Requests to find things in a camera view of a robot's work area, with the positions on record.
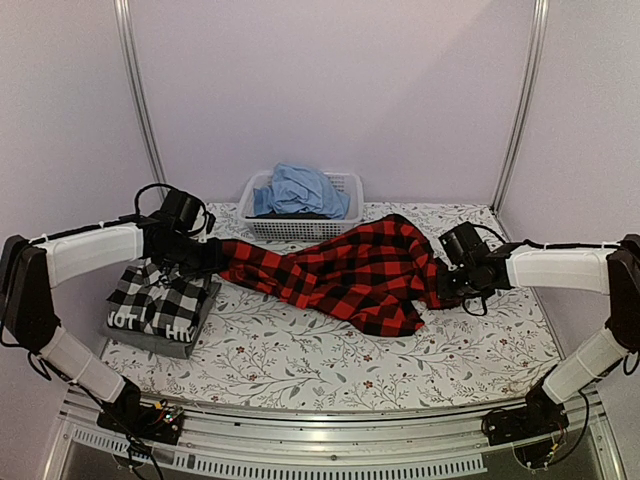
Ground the white plastic basket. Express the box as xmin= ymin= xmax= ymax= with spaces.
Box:
xmin=237 ymin=170 xmax=364 ymax=242

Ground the floral tablecloth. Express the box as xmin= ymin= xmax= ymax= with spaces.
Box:
xmin=89 ymin=201 xmax=569 ymax=412

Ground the folded grey shirt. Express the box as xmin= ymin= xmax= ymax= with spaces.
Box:
xmin=101 ymin=282 xmax=221 ymax=360

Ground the left aluminium post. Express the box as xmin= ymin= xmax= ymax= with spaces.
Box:
xmin=113 ymin=0 xmax=167 ymax=183

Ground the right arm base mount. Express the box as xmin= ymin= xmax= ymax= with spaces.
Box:
xmin=481 ymin=394 xmax=569 ymax=470

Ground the blue shirt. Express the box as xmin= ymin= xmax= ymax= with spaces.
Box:
xmin=253 ymin=163 xmax=350 ymax=220

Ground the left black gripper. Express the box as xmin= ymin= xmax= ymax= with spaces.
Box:
xmin=160 ymin=233 xmax=226 ymax=278

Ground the folded black white plaid shirt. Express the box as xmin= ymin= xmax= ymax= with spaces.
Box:
xmin=106 ymin=261 xmax=215 ymax=343

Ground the aluminium front rail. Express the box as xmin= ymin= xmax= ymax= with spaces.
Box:
xmin=44 ymin=390 xmax=630 ymax=479

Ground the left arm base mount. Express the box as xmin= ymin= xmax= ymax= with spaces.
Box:
xmin=97 ymin=381 xmax=184 ymax=445

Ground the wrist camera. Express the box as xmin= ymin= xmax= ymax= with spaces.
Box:
xmin=438 ymin=222 xmax=490 ymax=266
xmin=159 ymin=189 xmax=216 ymax=237

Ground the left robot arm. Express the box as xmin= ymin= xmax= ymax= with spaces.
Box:
xmin=1 ymin=220 xmax=223 ymax=434

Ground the right aluminium post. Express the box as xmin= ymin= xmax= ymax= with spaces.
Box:
xmin=491 ymin=0 xmax=549 ymax=216

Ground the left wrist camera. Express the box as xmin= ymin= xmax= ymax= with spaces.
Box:
xmin=159 ymin=189 xmax=216 ymax=237

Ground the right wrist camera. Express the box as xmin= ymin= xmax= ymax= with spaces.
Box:
xmin=438 ymin=222 xmax=490 ymax=266

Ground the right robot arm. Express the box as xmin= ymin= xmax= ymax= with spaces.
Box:
xmin=438 ymin=235 xmax=639 ymax=436

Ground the red black plaid shirt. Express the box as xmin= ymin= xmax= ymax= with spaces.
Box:
xmin=220 ymin=214 xmax=460 ymax=337

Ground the aluminium post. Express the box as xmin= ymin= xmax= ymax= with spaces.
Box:
xmin=113 ymin=0 xmax=167 ymax=183
xmin=491 ymin=0 xmax=549 ymax=216

